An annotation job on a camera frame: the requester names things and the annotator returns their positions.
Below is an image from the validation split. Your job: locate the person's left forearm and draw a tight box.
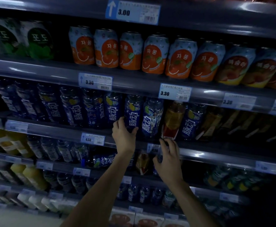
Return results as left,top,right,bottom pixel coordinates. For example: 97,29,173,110
61,151,135,227

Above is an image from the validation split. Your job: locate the person's right hand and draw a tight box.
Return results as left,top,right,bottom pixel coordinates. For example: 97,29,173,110
153,138,185,185

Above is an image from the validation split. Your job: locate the row of orange fruit cans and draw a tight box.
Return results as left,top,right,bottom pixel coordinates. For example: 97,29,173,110
68,25,276,90

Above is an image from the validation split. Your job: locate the row of white fruit-print cartons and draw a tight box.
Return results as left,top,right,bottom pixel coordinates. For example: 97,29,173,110
108,208,190,227

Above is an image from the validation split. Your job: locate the yellow peach print drink can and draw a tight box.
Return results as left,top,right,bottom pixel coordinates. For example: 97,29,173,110
215,44,257,86
241,48,276,89

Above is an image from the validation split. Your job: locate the row of dark blue bottles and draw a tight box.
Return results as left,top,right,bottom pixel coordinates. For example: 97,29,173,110
0,77,127,129

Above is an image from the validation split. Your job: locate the row of dark green bottles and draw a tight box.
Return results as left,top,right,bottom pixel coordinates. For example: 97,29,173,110
161,188,244,221

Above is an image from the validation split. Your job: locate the row of pale labelled bottles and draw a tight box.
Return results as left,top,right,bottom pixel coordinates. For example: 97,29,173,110
0,159,19,185

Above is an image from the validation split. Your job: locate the amber tea bottle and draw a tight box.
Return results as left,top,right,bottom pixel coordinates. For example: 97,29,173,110
135,150,151,176
161,101,186,141

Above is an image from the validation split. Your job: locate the row of gold label bottles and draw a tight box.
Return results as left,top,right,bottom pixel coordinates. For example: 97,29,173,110
195,107,276,143

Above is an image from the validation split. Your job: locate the dark grey store shelf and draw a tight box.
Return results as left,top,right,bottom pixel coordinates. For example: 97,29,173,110
0,0,276,227

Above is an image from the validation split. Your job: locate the person's right forearm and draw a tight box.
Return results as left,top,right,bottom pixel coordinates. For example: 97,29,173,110
167,179,218,227

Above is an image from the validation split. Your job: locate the person's left hand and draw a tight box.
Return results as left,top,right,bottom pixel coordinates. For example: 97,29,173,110
112,116,139,156

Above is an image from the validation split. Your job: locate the row of clear white-label bottles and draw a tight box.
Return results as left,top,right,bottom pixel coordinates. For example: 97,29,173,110
26,135,91,163

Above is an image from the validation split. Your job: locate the group of yellow labelled bottles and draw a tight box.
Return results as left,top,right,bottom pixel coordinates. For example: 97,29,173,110
0,127,34,159

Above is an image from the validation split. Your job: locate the row of small blue bottles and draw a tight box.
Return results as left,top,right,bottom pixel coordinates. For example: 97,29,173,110
43,170,166,205

